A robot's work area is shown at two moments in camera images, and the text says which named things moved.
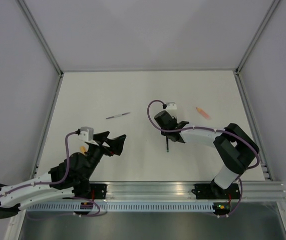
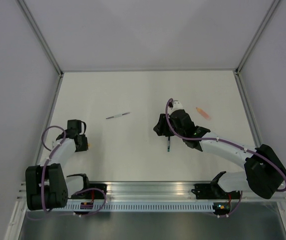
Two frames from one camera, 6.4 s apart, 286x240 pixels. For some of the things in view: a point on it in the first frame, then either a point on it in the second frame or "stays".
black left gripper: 116,144 -> 85,147
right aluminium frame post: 268,13 stays
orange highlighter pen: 203,113 stays
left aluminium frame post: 30,17 stays
